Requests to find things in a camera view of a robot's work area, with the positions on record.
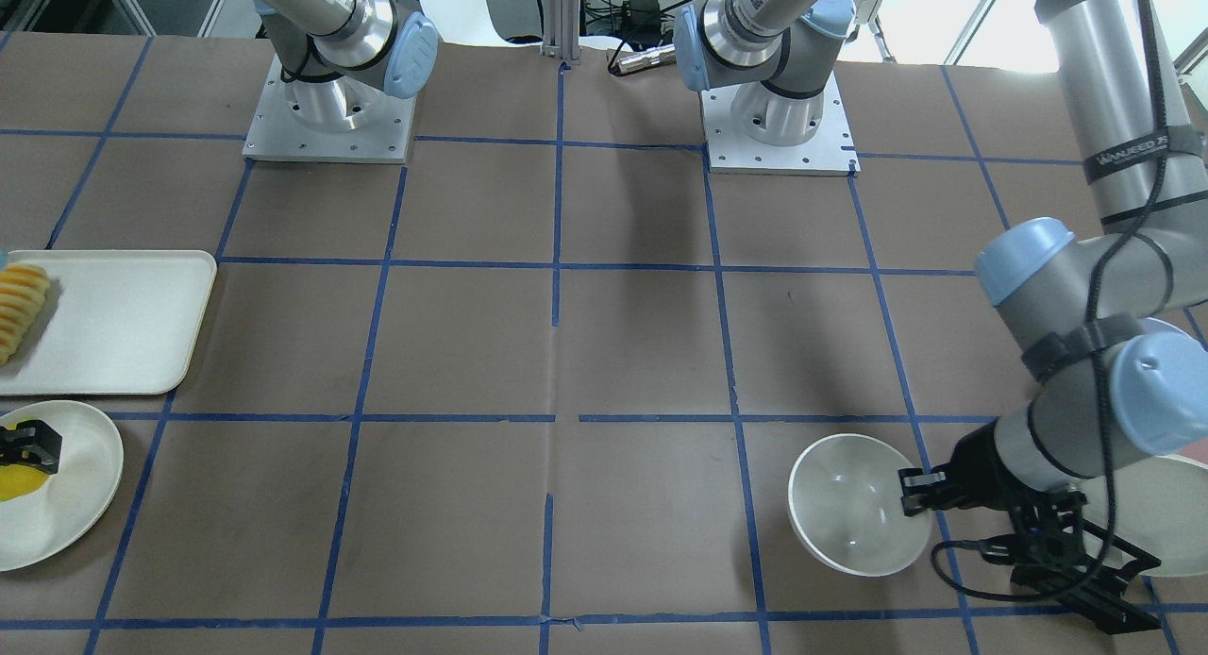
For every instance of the black gripper finger lemon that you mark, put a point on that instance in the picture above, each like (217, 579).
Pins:
(32, 443)

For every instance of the yellow lemon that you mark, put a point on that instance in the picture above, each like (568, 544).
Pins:
(17, 480)

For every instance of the white bowl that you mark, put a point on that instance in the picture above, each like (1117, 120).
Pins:
(844, 506)

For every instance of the white round plate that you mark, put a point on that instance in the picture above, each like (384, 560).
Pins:
(37, 526)

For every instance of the white rectangular tray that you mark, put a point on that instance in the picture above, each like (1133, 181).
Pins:
(116, 322)

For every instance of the sliced yellow pineapple toy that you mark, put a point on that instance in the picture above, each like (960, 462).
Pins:
(24, 288)

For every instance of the silver flashlight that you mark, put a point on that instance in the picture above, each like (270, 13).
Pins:
(642, 60)

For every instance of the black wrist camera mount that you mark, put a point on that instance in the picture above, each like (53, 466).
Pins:
(1057, 552)

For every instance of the aluminium frame post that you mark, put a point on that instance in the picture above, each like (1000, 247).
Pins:
(560, 28)

